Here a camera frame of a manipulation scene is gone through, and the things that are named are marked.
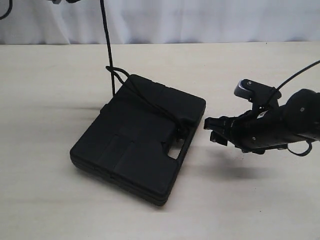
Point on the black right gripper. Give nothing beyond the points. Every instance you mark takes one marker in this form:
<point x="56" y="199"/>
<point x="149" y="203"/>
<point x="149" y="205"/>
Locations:
<point x="243" y="131"/>

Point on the black plastic carrying case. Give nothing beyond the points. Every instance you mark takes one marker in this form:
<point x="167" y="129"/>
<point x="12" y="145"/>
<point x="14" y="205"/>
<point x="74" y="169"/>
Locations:
<point x="140" y="138"/>

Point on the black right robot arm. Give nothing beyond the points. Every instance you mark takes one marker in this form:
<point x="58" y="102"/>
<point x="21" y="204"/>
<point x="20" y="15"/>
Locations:
<point x="296" y="121"/>

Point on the white backdrop curtain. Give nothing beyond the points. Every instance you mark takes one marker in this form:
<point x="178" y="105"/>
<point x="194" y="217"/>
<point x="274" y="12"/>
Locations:
<point x="161" y="21"/>

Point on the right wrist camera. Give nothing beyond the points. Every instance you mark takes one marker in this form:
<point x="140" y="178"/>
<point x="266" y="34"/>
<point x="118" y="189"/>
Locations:
<point x="260" y="95"/>

